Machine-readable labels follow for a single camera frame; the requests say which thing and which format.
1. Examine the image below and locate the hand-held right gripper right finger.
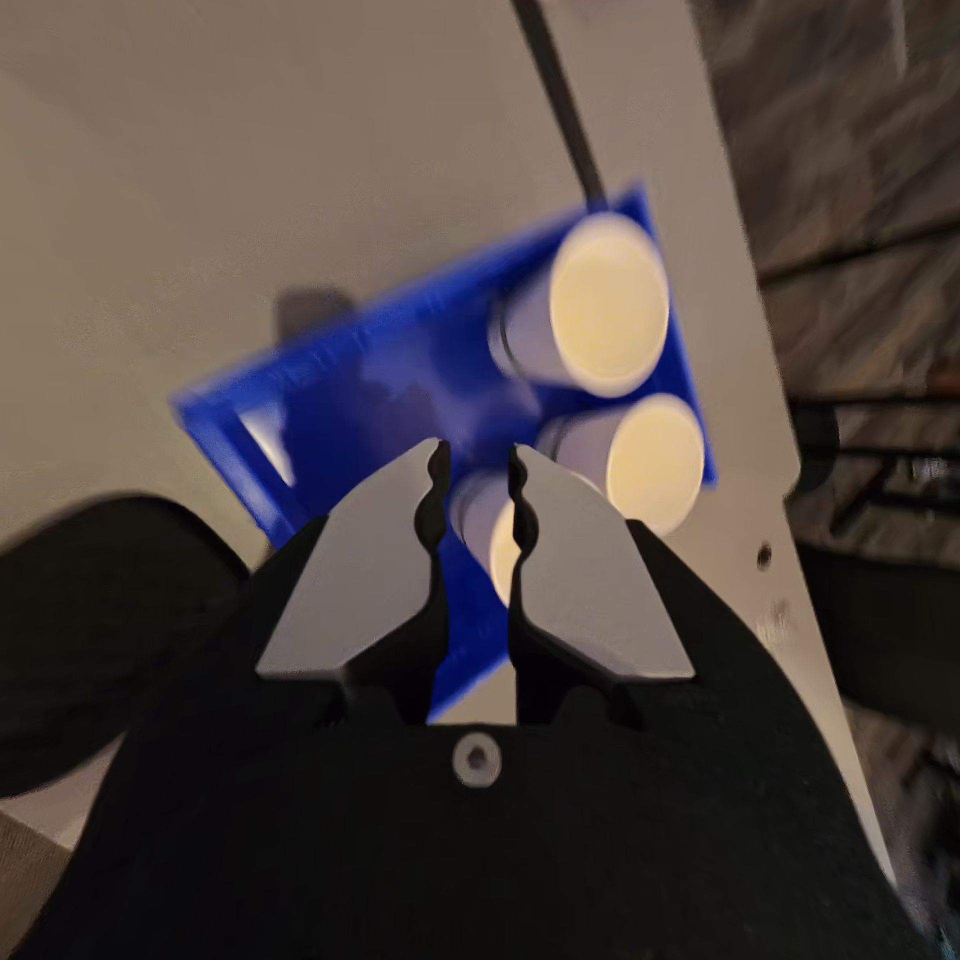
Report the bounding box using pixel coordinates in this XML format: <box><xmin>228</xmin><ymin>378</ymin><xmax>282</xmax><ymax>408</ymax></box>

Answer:
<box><xmin>507</xmin><ymin>444</ymin><xmax>697</xmax><ymax>709</ymax></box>

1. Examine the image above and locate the black round stand base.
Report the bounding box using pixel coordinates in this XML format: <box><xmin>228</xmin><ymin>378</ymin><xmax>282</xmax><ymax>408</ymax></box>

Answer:
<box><xmin>788</xmin><ymin>398</ymin><xmax>844</xmax><ymax>504</ymax></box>

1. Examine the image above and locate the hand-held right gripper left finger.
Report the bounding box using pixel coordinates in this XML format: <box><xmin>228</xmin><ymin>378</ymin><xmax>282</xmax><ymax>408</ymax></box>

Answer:
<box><xmin>255</xmin><ymin>438</ymin><xmax>451</xmax><ymax>706</ymax></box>

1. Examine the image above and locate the blue plastic bin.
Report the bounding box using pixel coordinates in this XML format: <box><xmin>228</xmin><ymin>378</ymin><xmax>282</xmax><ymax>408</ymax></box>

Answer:
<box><xmin>170</xmin><ymin>183</ymin><xmax>718</xmax><ymax>724</ymax></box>

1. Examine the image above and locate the white paper cup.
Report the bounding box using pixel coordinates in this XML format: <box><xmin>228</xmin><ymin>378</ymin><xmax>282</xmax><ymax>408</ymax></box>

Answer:
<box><xmin>450</xmin><ymin>468</ymin><xmax>541</xmax><ymax>609</ymax></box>
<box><xmin>488</xmin><ymin>210</ymin><xmax>672</xmax><ymax>400</ymax></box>
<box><xmin>537</xmin><ymin>393</ymin><xmax>708</xmax><ymax>538</ymax></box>

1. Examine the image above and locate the black flat mat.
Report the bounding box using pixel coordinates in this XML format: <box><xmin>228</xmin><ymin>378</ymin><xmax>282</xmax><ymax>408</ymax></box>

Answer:
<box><xmin>510</xmin><ymin>0</ymin><xmax>610</xmax><ymax>211</ymax></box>

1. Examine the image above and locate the clear crinkled plastic piece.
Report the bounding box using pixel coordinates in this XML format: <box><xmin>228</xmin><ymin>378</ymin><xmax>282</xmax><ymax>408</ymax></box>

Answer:
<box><xmin>758</xmin><ymin>597</ymin><xmax>799</xmax><ymax>649</ymax></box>

